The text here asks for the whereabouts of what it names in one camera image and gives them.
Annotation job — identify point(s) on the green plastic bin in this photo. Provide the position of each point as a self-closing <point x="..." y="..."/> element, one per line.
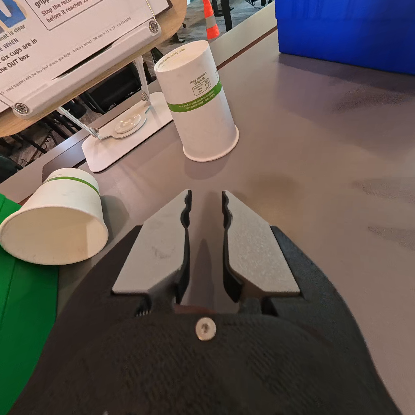
<point x="26" y="308"/>

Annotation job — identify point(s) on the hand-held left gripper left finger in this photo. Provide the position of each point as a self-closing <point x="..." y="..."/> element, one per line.
<point x="152" y="253"/>

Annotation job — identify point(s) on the white sheet holder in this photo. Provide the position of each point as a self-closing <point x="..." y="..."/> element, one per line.
<point x="97" y="63"/>

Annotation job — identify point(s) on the dark green chair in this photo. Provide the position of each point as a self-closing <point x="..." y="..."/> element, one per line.
<point x="6" y="166"/>

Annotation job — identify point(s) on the orange traffic cone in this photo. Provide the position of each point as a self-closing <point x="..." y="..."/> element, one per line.
<point x="212" y="29"/>

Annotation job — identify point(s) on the blue plastic bin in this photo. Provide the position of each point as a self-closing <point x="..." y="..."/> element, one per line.
<point x="340" y="32"/>

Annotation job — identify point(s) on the white paper cup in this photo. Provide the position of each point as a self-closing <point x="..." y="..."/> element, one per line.
<point x="64" y="201"/>
<point x="201" y="123"/>

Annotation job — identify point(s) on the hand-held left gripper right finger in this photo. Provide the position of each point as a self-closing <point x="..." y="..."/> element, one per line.
<point x="259" y="256"/>

